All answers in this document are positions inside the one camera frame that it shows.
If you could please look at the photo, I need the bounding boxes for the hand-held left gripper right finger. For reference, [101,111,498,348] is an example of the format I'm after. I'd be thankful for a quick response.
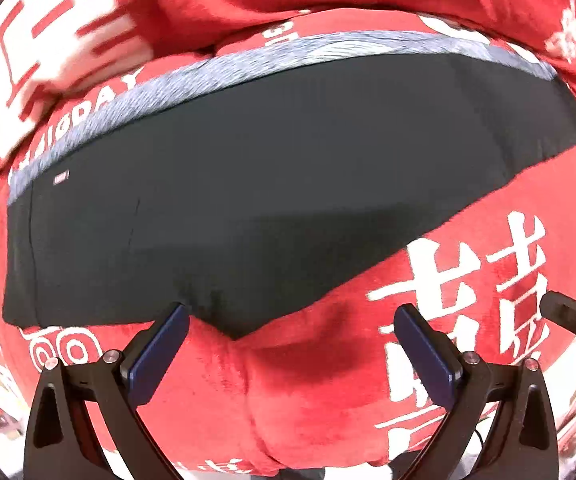
[393,303,560,480]

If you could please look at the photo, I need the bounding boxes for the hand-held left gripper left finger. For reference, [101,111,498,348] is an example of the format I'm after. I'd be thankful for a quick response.
[22,302,191,480]

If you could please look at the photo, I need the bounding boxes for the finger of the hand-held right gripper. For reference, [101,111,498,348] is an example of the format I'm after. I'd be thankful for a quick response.
[539,290,576,356]

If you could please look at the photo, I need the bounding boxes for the black pants with grey waistband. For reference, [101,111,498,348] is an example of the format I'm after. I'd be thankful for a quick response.
[2,32,576,341]

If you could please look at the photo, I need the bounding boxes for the red printed blanket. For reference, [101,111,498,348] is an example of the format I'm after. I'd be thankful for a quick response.
[0,0,576,480]

